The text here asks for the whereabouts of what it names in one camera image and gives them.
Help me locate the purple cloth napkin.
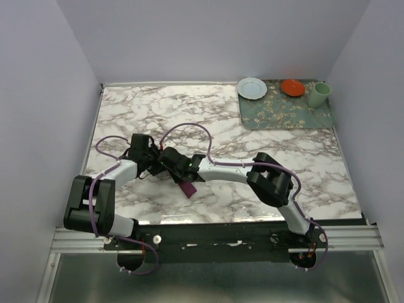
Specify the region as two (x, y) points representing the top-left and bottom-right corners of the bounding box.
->
(177, 182), (197, 199)

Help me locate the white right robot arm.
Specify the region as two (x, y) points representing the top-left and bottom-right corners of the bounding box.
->
(158, 147), (314, 247)

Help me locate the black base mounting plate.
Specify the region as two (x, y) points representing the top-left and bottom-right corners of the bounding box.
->
(104, 221), (326, 266)

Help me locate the light blue plate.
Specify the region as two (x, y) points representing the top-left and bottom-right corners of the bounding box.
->
(237, 78), (268, 100)

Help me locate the floral green tray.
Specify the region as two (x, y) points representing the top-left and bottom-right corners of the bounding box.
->
(238, 79), (336, 130)

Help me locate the orange bowl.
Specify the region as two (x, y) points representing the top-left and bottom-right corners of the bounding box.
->
(281, 79), (306, 97)

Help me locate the green cup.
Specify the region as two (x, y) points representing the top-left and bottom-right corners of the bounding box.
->
(308, 82), (331, 108)

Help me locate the aluminium frame rail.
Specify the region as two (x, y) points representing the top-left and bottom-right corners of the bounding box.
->
(50, 225), (384, 254)

